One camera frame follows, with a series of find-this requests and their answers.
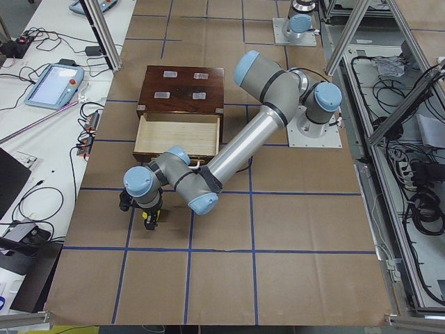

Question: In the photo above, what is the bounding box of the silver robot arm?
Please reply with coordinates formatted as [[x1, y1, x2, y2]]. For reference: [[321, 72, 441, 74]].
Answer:
[[283, 0, 316, 38], [119, 50, 343, 230]]

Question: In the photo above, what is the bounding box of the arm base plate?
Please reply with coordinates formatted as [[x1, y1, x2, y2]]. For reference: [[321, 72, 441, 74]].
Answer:
[[272, 18, 316, 47], [286, 106, 342, 149]]

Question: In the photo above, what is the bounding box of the yellow block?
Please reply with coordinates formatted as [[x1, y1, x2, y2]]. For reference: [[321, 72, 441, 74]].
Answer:
[[142, 209, 161, 220]]

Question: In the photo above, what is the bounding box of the blue teach pendant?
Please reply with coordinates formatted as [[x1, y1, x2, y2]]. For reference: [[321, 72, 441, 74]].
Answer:
[[24, 64, 85, 109], [68, 0, 119, 15]]

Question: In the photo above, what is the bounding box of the pink metal rod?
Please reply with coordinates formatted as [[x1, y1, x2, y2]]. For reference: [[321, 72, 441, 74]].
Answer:
[[0, 97, 88, 144]]

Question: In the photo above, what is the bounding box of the dark wooden drawer cabinet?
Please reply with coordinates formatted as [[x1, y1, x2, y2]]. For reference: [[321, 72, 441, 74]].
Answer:
[[136, 65, 225, 125]]

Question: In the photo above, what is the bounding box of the black power adapter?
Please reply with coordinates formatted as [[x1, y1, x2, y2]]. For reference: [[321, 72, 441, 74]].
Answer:
[[84, 46, 102, 57]]

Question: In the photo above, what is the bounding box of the black laptop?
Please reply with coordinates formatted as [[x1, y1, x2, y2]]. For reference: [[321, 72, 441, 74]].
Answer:
[[0, 149, 31, 218]]

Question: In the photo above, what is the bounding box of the aluminium frame post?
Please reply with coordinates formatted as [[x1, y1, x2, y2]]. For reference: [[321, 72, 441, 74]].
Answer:
[[80, 0, 122, 72]]

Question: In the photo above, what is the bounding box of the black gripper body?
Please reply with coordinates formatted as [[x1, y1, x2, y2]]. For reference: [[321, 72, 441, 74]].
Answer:
[[119, 189, 163, 212]]

